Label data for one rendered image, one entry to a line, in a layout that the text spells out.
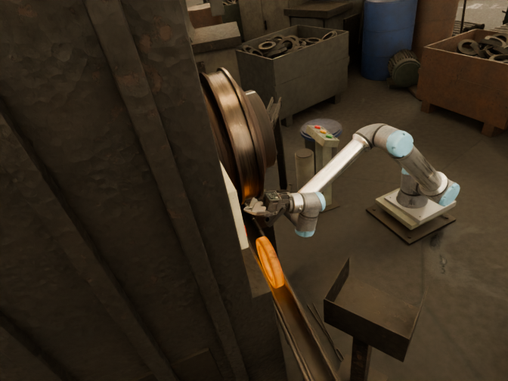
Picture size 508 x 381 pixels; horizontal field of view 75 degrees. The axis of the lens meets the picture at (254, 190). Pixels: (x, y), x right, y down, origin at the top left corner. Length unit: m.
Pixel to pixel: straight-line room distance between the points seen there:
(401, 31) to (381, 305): 3.67
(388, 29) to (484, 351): 3.46
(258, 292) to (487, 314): 1.41
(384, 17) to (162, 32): 3.99
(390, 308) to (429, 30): 3.95
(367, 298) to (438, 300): 0.85
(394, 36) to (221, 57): 2.02
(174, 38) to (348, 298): 1.02
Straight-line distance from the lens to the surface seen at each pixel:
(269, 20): 5.36
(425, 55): 3.72
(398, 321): 1.28
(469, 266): 2.31
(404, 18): 4.51
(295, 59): 3.47
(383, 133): 1.70
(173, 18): 0.56
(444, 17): 4.84
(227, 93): 1.01
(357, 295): 1.30
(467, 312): 2.11
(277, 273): 1.14
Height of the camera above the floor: 1.67
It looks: 37 degrees down
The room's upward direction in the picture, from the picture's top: 10 degrees counter-clockwise
